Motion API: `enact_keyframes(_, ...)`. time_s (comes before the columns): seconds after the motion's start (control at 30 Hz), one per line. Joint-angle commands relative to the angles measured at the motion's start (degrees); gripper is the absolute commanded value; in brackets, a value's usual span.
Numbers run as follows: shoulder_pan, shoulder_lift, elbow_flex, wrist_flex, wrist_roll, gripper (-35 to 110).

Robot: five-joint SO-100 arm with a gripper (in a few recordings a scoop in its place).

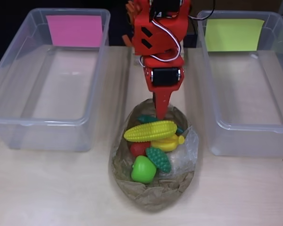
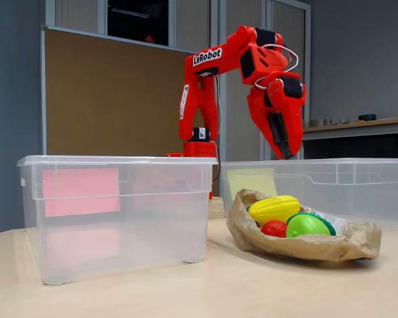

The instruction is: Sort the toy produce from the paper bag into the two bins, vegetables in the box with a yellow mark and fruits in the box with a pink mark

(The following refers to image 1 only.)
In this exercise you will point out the pink paper note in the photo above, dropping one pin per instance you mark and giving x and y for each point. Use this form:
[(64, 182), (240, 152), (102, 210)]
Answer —
[(75, 31)]

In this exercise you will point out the red gripper with black motor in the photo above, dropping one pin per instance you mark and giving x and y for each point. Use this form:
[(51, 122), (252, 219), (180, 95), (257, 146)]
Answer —
[(164, 77)]

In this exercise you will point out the dark green bumpy toy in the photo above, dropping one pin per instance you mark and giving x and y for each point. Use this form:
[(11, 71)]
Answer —
[(159, 159)]

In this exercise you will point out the dark green toy cucumber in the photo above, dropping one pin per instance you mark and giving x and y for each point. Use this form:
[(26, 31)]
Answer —
[(145, 118)]

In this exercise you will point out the clear plastic bin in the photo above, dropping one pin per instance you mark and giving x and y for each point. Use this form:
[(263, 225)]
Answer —
[(245, 94), (61, 94)]

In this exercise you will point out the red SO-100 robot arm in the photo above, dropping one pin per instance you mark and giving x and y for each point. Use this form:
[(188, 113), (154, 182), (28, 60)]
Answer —
[(174, 26)]

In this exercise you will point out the yellow toy corn cob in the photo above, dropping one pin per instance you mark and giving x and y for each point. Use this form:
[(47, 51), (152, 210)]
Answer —
[(148, 131)]

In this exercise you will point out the yellow paper note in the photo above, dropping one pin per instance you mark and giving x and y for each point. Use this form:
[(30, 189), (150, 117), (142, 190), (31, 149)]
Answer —
[(233, 35)]

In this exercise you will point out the clear plastic wrap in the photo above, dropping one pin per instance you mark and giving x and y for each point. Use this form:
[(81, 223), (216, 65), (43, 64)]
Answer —
[(181, 157)]

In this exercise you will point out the orange printed clamp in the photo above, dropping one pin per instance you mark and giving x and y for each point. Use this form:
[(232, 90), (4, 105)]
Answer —
[(132, 9)]

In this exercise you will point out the yellow toy banana bunch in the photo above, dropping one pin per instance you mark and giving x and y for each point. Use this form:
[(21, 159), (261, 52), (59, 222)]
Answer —
[(167, 144)]

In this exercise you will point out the crumpled brown paper bag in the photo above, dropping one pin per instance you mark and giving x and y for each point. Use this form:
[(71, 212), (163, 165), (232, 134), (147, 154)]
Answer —
[(151, 197)]

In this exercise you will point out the red toy strawberry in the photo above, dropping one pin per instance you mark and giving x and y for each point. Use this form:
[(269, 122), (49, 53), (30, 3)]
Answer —
[(138, 149)]

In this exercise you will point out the green toy apple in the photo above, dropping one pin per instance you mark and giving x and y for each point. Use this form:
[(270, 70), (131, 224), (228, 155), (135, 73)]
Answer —
[(142, 170)]

